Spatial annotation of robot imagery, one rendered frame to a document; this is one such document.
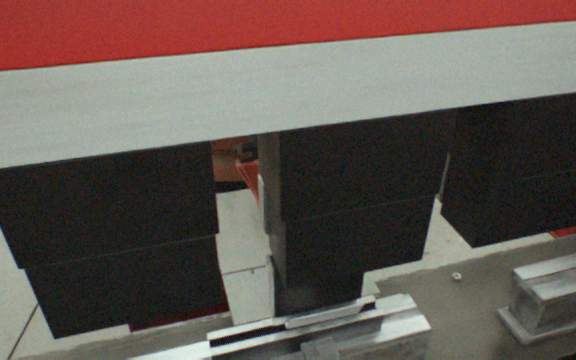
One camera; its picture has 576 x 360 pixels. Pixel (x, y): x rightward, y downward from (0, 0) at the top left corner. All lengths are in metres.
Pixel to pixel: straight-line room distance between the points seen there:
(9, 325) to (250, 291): 1.62
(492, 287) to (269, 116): 0.57
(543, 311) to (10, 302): 1.93
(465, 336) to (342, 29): 0.52
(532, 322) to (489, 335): 0.06
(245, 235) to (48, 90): 0.40
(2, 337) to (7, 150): 1.77
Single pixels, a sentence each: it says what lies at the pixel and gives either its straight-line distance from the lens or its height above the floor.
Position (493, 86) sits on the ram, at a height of 1.28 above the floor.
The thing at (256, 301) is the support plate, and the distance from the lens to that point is 0.57.
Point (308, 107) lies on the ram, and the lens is 0.34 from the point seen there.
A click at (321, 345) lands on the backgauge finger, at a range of 0.52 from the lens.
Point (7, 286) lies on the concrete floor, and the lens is 2.29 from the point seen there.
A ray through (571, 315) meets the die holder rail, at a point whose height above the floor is 0.91.
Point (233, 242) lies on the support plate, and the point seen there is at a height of 1.00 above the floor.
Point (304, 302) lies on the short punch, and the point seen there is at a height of 1.04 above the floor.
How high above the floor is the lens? 1.42
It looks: 33 degrees down
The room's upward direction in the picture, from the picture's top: straight up
